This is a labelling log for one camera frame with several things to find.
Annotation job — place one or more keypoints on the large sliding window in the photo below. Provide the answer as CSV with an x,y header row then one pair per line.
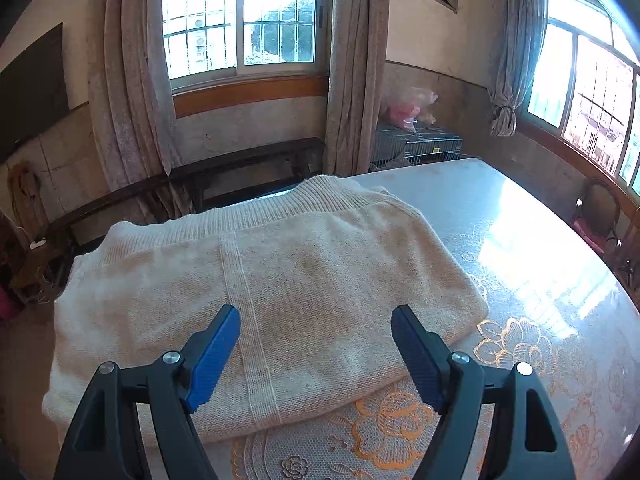
x,y
590,85

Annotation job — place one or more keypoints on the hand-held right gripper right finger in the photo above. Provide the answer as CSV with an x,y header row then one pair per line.
x,y
417,355

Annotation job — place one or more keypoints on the beige knit sweater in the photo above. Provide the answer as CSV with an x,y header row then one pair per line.
x,y
300,270

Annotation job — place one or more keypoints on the pink plastic bag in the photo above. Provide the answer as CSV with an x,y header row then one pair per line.
x,y
410,107

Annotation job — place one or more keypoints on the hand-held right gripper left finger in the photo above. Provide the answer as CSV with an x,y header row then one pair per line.
x,y
215,355

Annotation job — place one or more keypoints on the dark wall board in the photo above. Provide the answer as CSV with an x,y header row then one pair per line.
x,y
30,95

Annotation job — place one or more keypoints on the chair with pink cushion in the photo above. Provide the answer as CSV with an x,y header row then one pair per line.
x,y
597,210

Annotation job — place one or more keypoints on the barred window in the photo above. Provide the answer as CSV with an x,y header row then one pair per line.
x,y
240,15

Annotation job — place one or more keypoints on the dark wooden bench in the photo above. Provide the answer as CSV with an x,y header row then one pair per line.
x,y
240,157

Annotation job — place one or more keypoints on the tied grey curtain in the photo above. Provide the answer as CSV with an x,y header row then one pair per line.
x,y
515,50

